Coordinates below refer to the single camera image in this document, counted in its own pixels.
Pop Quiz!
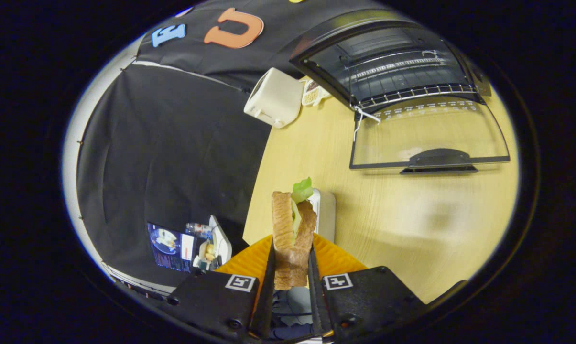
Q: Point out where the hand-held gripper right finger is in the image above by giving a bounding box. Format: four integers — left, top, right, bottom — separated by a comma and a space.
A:
308, 233, 427, 341

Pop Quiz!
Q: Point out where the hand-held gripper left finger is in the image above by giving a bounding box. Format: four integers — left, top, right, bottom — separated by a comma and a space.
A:
166, 234, 276, 341

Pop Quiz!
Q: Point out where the toast sandwich with lettuce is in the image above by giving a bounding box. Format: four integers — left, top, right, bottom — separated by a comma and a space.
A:
271, 177, 318, 290

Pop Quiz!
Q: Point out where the black toaster oven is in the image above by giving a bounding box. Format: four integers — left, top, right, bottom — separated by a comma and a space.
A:
289, 10, 511, 174

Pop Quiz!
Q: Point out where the white pop-up toaster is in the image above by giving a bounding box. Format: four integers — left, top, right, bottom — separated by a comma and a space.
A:
243, 67, 305, 129

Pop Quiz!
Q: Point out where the white curved object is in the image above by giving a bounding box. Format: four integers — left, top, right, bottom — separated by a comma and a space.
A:
209, 215, 232, 266

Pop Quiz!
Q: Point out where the white plate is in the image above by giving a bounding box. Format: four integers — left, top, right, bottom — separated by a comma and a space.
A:
312, 188, 337, 243

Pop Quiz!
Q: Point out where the dark printed box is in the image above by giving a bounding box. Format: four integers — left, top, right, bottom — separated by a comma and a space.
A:
147, 222, 197, 273

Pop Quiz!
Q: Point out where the black backdrop cloth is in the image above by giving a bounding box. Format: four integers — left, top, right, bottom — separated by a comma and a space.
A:
75, 0, 413, 287

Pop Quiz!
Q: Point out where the white snack dish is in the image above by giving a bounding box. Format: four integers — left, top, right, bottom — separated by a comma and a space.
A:
301, 79, 331, 107

